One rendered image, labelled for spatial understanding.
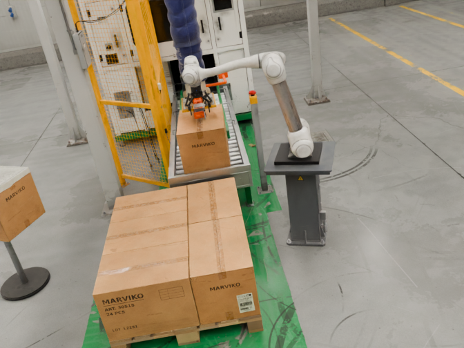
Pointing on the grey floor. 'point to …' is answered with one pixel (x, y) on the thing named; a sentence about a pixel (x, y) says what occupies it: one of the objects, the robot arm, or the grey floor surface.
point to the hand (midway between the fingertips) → (200, 112)
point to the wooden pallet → (188, 335)
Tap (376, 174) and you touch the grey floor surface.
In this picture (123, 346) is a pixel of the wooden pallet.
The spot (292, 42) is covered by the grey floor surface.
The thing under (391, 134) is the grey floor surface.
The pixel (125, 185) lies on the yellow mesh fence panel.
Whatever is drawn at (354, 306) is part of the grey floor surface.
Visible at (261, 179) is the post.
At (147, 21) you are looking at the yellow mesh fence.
